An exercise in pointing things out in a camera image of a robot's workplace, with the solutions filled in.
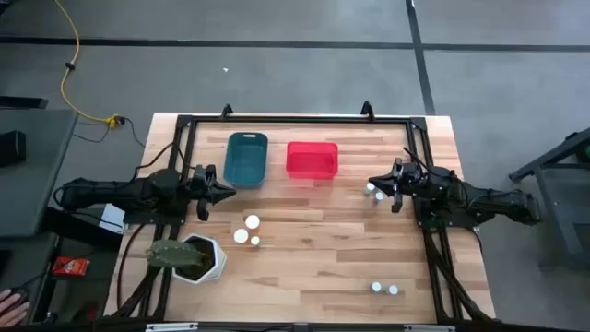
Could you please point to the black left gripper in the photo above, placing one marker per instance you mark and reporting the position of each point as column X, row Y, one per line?
column 200, row 184

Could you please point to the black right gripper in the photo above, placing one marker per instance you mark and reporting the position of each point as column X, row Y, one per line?
column 408, row 177

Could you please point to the small clear pill bottle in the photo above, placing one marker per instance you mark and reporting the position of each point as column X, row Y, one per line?
column 255, row 240
column 376, row 287
column 379, row 196

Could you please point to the small bottle white pills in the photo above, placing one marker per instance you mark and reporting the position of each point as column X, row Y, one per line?
column 370, row 187

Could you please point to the large orange pill bottle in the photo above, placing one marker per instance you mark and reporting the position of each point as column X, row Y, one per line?
column 252, row 221
column 240, row 235

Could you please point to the small white bottles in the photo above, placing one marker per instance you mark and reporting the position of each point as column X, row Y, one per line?
column 392, row 289

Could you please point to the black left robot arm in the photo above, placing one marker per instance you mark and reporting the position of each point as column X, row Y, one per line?
column 115, row 193

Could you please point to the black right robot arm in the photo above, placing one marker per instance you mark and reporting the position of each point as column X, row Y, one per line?
column 484, row 200

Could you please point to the blue plastic bin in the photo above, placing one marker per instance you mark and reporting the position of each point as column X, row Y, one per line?
column 245, row 159

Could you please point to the red plastic bin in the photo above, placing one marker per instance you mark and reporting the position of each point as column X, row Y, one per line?
column 312, row 160

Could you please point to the white hexagonal plant pot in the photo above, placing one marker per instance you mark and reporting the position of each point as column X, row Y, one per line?
column 221, row 258

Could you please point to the black table clamp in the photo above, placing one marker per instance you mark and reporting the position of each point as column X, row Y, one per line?
column 226, row 111
column 367, row 110

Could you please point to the green cactus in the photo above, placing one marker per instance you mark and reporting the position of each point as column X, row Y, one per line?
column 175, row 253

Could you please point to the silver aluminium bar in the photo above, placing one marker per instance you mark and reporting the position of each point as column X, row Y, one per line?
column 170, row 327
column 428, row 328

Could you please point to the black box white label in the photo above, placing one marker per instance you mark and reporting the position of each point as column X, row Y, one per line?
column 69, row 226

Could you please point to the grey metal cart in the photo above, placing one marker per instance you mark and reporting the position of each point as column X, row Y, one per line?
column 548, row 161

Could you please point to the red small box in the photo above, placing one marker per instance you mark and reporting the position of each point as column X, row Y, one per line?
column 70, row 266

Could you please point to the dark desk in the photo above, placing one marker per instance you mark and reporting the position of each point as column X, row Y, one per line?
column 83, row 295

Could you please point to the grey side table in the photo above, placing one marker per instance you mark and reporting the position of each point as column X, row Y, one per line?
column 32, row 193

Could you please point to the black device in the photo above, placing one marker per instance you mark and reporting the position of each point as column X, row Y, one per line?
column 11, row 147

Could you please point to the person's hand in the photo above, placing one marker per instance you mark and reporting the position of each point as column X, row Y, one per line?
column 11, row 309

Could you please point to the black aluminium frame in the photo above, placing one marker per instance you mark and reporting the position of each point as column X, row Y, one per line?
column 299, row 120

